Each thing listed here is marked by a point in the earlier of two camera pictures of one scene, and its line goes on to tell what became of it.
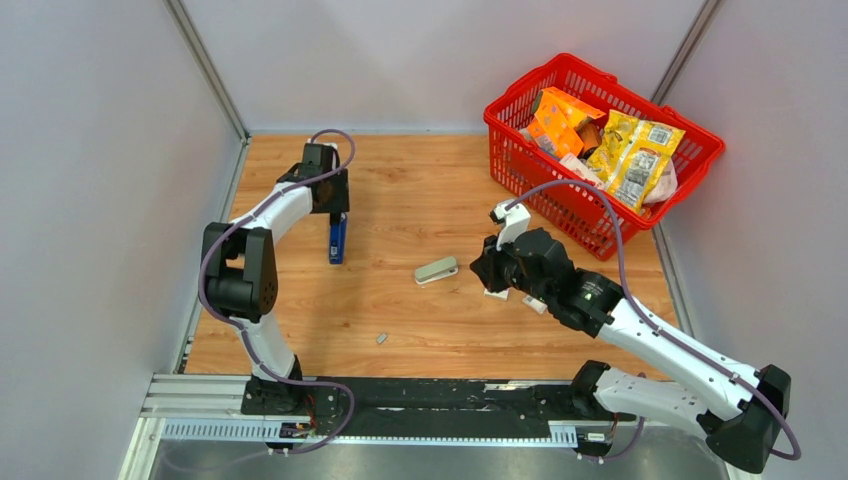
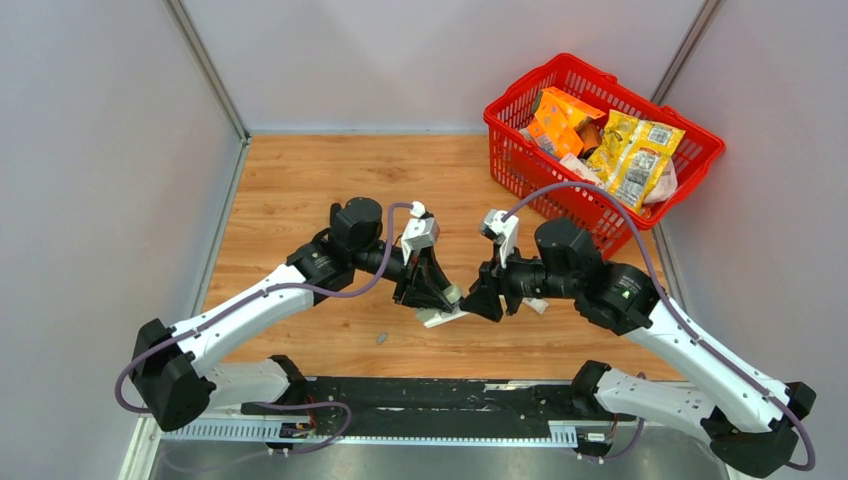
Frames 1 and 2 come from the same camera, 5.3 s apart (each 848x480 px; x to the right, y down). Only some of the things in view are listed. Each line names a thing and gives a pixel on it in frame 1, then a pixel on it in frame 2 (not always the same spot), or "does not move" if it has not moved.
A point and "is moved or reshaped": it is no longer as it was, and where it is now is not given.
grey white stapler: [440, 269] is moved or reshaped
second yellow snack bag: [607, 159] does not move
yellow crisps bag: [643, 162] does not move
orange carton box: [556, 118] does not move
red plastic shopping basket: [581, 212] does not move
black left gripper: [341, 201] -> [426, 290]
